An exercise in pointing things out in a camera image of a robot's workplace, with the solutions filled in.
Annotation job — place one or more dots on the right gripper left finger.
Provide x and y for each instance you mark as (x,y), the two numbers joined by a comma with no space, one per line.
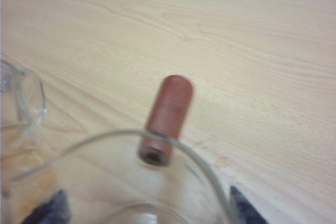
(50,209)

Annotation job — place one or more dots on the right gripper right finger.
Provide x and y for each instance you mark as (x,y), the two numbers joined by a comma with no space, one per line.
(245,208)

